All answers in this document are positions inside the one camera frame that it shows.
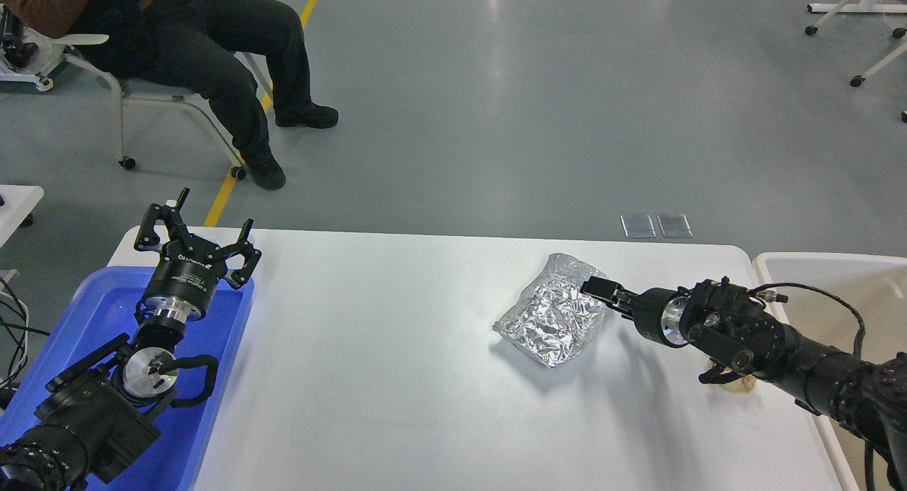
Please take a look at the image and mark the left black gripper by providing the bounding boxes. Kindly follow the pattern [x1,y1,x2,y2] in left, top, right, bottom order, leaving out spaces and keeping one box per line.
[133,188,261,321]

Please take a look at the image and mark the black cables at left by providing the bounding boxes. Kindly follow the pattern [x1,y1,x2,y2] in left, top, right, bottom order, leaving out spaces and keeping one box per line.
[0,270,50,410]

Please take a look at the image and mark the beige plastic bin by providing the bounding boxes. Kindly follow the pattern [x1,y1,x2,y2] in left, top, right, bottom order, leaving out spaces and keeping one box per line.
[754,252,906,490]

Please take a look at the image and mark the white equipment cart base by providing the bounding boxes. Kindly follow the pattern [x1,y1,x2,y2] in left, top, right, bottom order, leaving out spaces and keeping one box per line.
[1,6,66,93]

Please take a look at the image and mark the white side table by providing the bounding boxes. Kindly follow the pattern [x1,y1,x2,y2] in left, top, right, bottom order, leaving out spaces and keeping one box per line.
[1,184,45,247]

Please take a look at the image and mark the right metal floor plate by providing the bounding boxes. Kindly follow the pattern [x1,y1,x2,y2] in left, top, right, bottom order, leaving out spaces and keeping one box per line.
[657,214,694,239]

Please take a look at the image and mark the crumpled brown paper ball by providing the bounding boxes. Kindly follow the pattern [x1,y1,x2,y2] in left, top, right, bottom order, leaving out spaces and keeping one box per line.
[699,361,758,394]

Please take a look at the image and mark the white wheeled chair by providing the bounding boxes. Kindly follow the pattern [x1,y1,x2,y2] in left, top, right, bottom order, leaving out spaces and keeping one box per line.
[33,35,247,181]

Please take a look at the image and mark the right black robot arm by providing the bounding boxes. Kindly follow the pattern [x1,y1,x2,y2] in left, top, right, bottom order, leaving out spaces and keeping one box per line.
[581,277,906,490]

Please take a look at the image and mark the white chair base right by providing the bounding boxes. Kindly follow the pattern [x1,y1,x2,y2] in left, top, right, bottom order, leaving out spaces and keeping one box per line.
[784,0,905,139]

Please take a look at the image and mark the blue plastic tray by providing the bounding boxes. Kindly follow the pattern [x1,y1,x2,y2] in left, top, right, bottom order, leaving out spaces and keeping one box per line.
[1,267,255,490]

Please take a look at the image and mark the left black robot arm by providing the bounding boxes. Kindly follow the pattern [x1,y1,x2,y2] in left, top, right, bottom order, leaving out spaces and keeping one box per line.
[2,188,261,490]

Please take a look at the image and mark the silver foil bag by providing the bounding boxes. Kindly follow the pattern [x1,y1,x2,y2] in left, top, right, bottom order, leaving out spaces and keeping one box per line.
[492,253,609,368]

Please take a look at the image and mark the metal floor plate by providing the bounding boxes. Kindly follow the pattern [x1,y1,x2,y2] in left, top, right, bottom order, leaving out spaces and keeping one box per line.
[621,213,657,239]
[657,214,694,239]

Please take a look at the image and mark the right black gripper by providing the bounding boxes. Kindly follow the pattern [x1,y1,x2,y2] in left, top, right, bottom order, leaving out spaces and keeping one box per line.
[580,277,689,348]

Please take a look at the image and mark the left metal floor plate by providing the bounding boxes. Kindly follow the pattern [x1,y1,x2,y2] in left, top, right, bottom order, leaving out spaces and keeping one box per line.
[621,213,657,239]

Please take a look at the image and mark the seated person dark trousers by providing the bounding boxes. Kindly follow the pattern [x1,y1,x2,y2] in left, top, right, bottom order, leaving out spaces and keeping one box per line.
[2,0,338,191]

